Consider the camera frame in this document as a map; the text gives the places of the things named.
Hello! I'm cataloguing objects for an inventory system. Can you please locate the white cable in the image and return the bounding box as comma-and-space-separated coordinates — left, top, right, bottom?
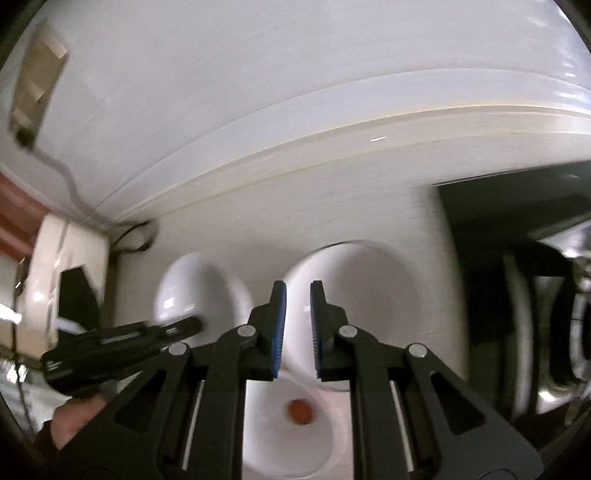
33, 137, 118, 232

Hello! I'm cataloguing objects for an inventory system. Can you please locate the person's left hand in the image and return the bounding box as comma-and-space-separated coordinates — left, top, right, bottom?
48, 394, 112, 452

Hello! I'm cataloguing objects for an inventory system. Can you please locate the wall socket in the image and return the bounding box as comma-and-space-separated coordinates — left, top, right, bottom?
8, 22, 71, 149

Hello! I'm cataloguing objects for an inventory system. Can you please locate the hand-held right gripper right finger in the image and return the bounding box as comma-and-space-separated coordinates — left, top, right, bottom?
309, 279, 546, 480

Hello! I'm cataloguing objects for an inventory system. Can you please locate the metal pot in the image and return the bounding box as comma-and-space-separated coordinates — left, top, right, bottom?
502, 225, 591, 418

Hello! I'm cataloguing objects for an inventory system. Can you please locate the white bowl with pink flowers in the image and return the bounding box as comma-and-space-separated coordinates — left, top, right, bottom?
152, 251, 256, 352

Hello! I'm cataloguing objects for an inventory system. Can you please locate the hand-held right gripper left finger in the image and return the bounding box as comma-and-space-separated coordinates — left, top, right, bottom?
58, 280, 288, 480

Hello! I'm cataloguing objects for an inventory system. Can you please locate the white floral bowl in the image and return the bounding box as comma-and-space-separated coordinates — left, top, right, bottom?
242, 373, 336, 479

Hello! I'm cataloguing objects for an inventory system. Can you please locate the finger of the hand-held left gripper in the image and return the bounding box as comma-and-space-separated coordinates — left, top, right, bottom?
154, 316, 205, 354

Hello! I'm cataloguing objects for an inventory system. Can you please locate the brown wooden cabinet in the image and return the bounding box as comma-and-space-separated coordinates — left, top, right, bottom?
0, 170, 51, 260

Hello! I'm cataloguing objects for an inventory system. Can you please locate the white rice cooker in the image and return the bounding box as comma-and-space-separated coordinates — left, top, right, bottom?
18, 215, 112, 366

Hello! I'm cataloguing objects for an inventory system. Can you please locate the white plate with pink flowers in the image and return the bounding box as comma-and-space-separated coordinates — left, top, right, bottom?
280, 240, 468, 394

